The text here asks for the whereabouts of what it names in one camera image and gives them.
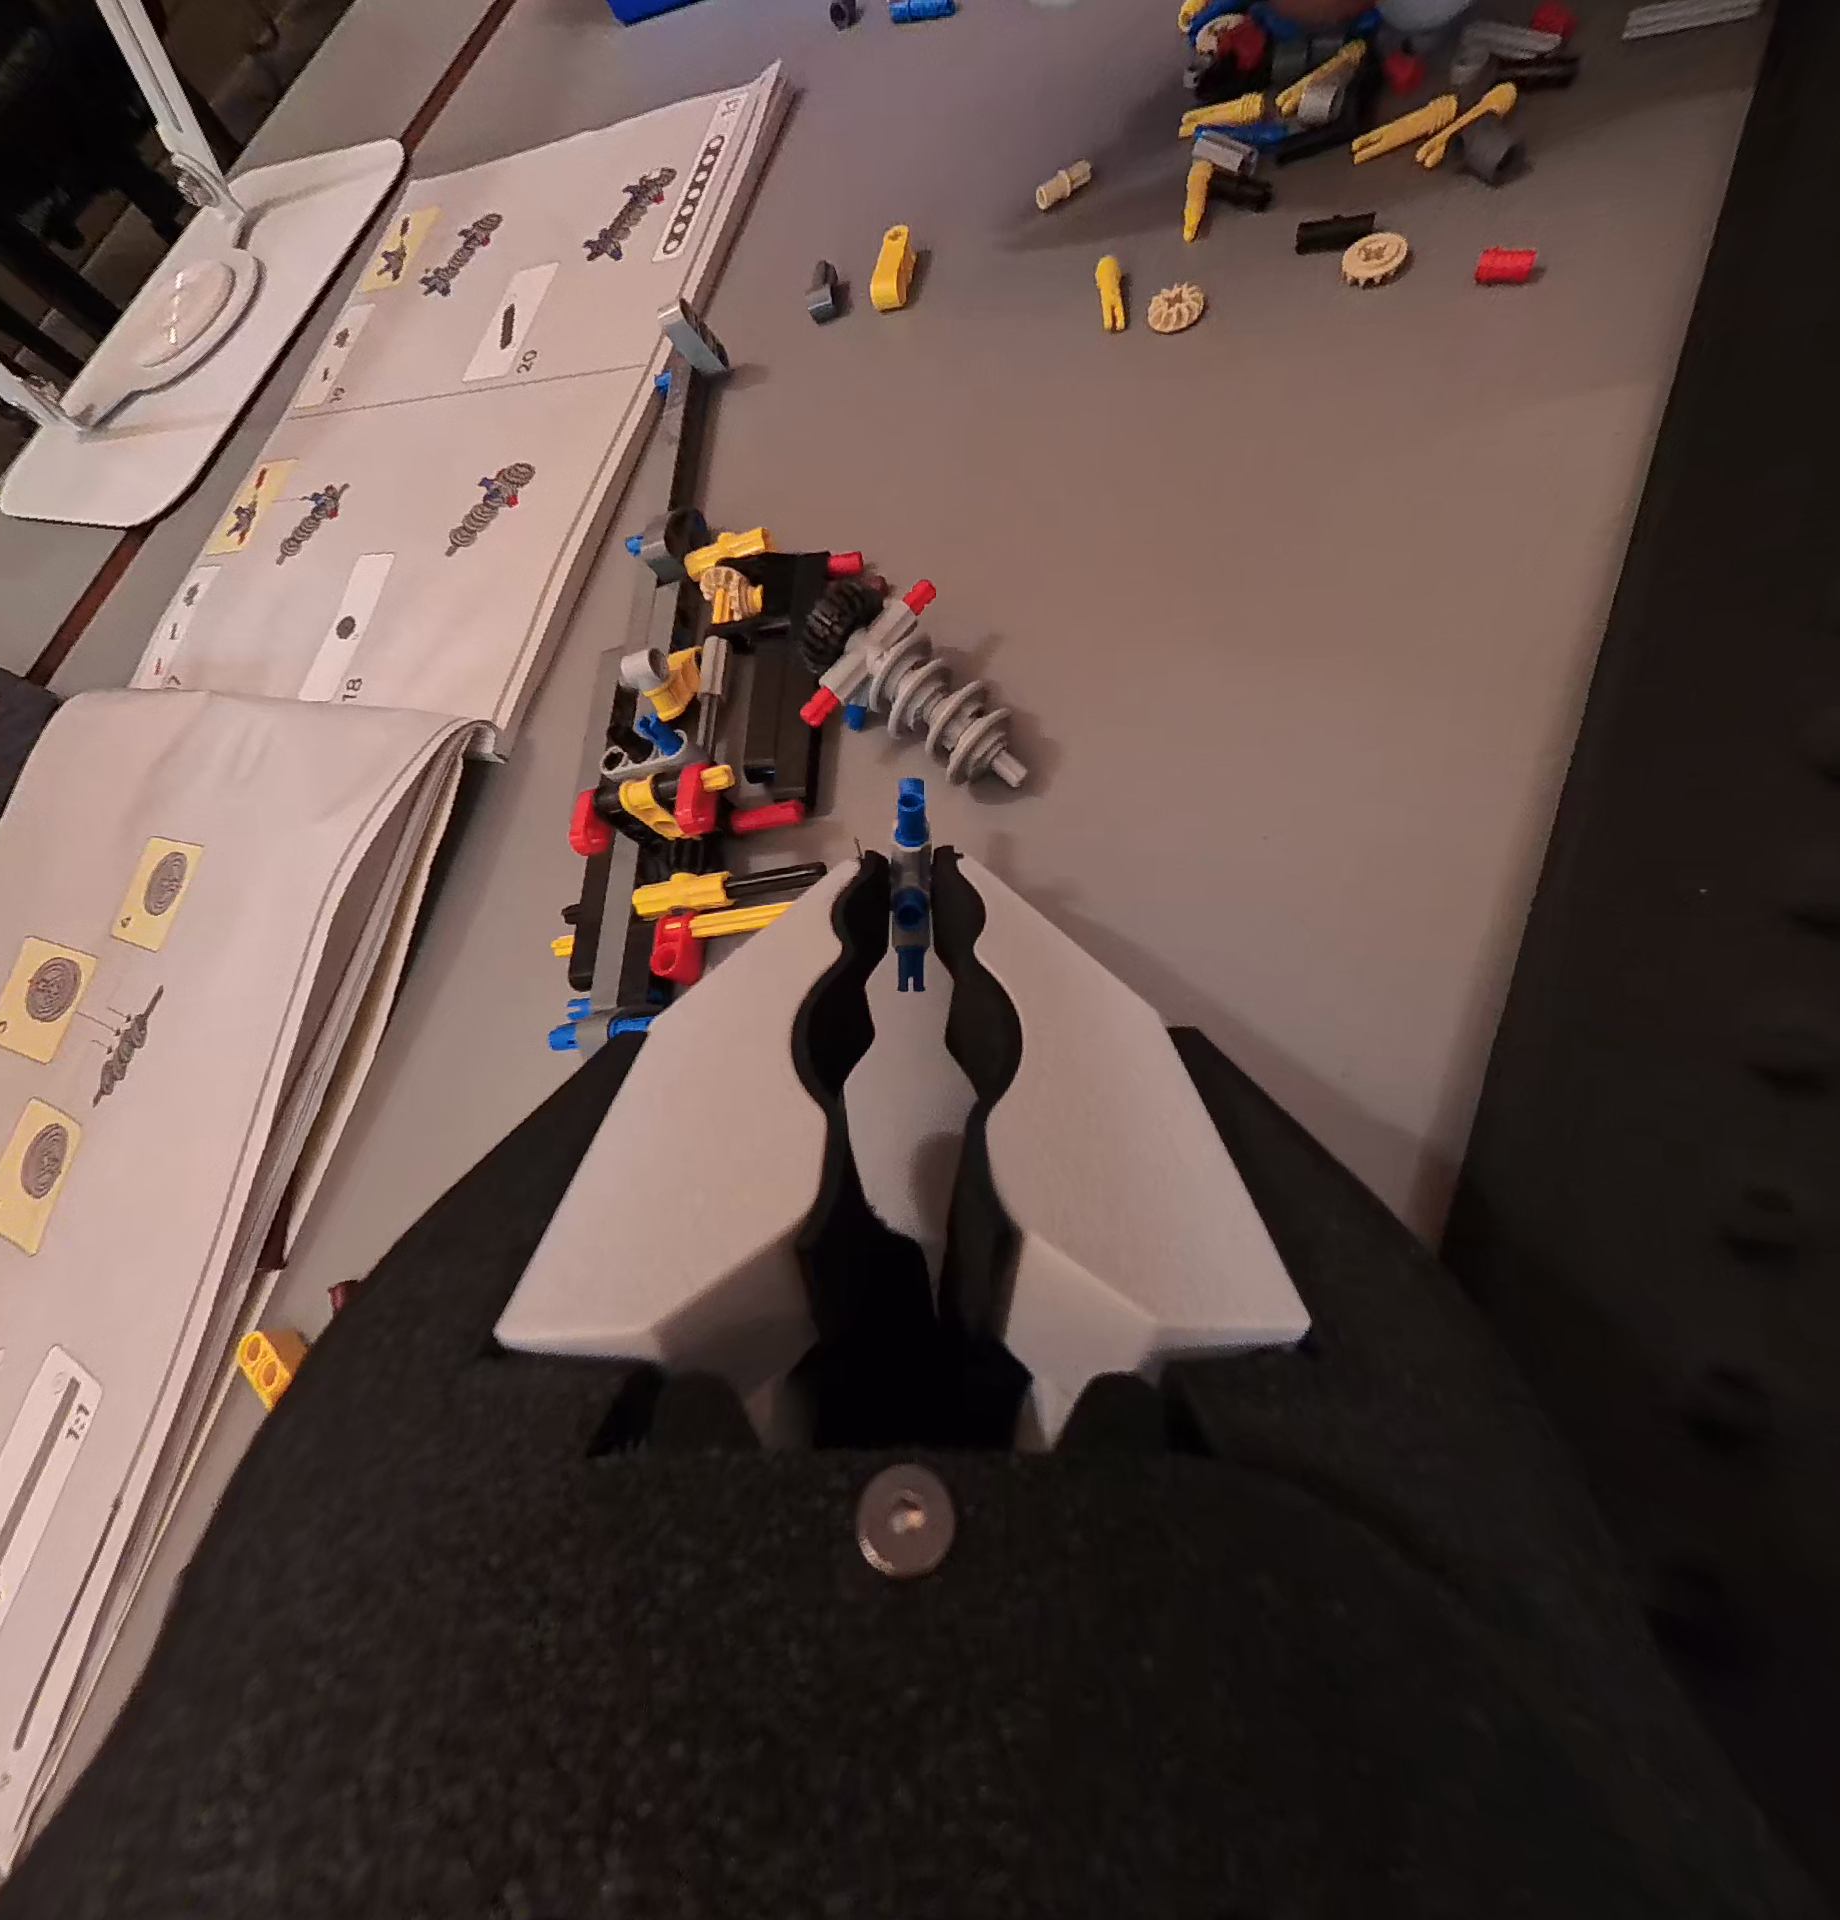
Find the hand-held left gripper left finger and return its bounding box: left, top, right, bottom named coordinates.
left=494, top=863, right=889, bottom=1450

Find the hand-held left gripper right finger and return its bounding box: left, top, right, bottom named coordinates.
left=926, top=848, right=1313, bottom=1450

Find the grey lego connector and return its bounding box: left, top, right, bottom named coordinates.
left=884, top=848, right=936, bottom=999

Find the grey lego shock absorber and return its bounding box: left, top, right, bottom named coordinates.
left=797, top=579, right=1032, bottom=795

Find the lego instruction booklet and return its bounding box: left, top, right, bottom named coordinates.
left=0, top=56, right=797, bottom=1876

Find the lego chassis assembly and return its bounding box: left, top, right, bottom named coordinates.
left=546, top=296, right=880, bottom=1054

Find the pile of loose lego pieces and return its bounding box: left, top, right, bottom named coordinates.
left=1172, top=0, right=1587, bottom=238

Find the black dimpled pad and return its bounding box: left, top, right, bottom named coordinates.
left=1441, top=0, right=1840, bottom=1920

